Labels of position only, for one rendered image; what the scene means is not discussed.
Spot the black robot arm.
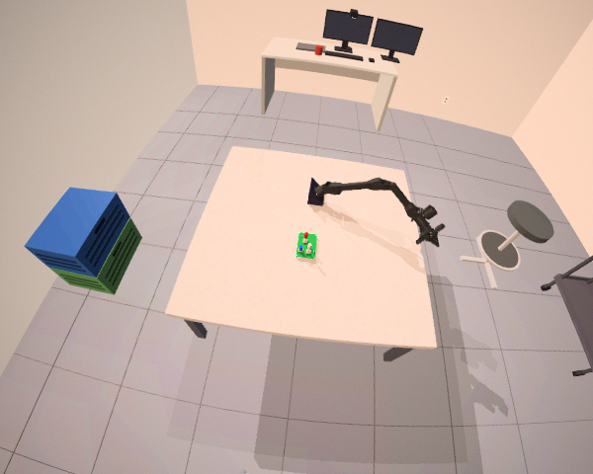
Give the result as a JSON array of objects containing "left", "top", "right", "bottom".
[{"left": 314, "top": 177, "right": 438, "bottom": 241}]

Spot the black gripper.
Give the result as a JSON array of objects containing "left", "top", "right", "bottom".
[{"left": 416, "top": 221, "right": 445, "bottom": 247}]

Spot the green circuit board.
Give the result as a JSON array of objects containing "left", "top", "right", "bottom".
[{"left": 296, "top": 232, "right": 317, "bottom": 260}]

